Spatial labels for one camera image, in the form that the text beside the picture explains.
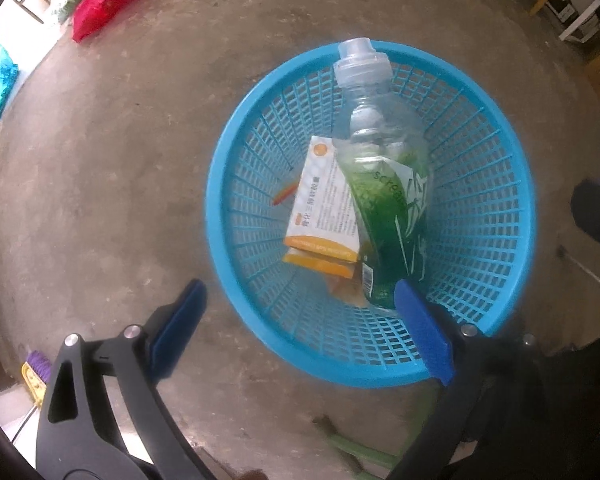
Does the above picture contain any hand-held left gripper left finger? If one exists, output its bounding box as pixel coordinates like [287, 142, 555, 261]
[35, 279, 216, 480]

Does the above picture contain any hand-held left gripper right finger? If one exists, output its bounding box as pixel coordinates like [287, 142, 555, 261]
[390, 280, 561, 480]

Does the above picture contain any blue plastic mesh basket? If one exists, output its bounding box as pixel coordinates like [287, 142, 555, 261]
[206, 41, 537, 388]

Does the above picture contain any yellow purple brush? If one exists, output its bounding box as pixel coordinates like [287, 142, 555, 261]
[21, 350, 51, 406]

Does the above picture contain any orange white medicine box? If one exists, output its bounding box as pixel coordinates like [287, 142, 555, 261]
[282, 135, 361, 278]

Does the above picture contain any dark blurred object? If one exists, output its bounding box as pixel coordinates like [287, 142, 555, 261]
[570, 180, 600, 251]

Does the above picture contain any red plastic bag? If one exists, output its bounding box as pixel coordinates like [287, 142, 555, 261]
[71, 0, 156, 43]

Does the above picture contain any green white sack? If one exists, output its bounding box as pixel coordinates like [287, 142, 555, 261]
[45, 0, 88, 23]

